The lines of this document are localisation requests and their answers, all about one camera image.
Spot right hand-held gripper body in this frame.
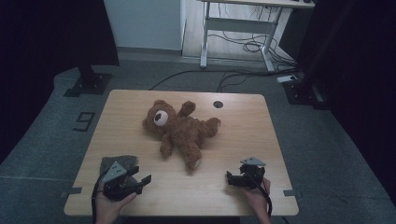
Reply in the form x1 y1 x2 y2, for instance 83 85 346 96
237 157 267 189

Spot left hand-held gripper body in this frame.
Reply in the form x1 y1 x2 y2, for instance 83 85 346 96
101 161 143 202

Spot brown teddy bear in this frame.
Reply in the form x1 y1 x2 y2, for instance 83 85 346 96
142 99 222 172

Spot person's left hand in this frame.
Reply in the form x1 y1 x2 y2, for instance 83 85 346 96
94 189 138 224

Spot person's right hand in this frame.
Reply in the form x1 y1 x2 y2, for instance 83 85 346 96
241 177 272 216

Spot grey tape piece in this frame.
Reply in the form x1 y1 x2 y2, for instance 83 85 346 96
60 186 83 199
283 189 303 199

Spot black stand with square base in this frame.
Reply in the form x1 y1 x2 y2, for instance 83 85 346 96
281 73 331 110
64 63 113 98

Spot white power strip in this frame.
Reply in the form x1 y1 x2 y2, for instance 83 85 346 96
276 74 299 84

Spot dark curtain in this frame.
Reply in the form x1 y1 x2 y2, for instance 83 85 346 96
0 0 120 163
295 0 396 200

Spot right hand-held gripper black cable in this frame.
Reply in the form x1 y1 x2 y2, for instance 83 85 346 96
248 174 274 217

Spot long black floor cable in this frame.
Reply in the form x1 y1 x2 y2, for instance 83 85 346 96
148 68 297 93

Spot bundle of black cables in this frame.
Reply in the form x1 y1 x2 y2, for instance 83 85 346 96
207 31 297 71

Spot white metal frame desk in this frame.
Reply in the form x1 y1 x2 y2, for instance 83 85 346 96
199 0 316 73

